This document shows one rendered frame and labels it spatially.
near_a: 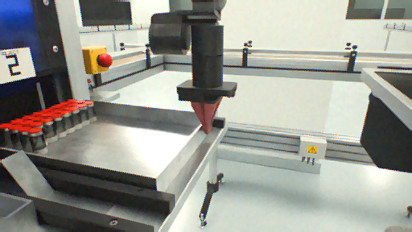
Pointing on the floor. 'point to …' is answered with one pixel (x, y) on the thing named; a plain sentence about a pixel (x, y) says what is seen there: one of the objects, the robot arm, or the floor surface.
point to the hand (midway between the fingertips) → (208, 129)
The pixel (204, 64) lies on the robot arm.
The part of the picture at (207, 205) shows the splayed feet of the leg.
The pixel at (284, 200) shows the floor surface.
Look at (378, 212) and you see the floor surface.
